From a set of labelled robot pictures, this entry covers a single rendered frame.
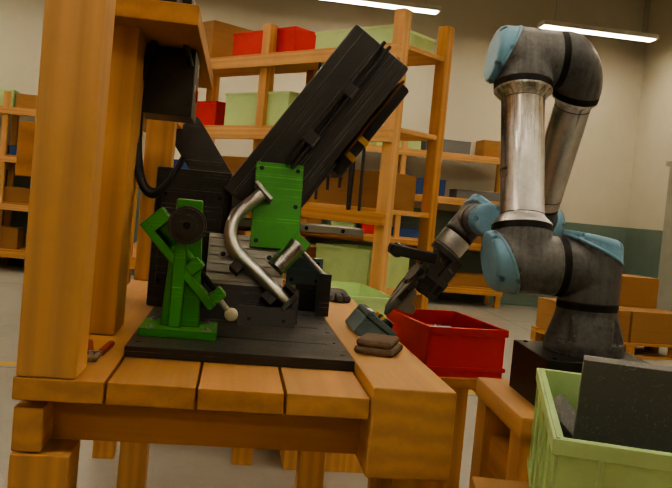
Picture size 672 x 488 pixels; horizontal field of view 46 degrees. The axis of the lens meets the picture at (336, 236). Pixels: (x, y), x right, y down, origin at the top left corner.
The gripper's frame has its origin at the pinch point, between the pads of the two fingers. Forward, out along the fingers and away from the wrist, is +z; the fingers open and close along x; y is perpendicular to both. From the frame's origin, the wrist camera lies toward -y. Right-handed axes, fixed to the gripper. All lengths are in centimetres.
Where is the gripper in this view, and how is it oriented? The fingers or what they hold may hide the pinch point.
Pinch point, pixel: (386, 308)
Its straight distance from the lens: 190.4
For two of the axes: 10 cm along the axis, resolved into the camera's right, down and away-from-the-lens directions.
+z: -6.4, 7.7, -0.4
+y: 7.6, 6.4, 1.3
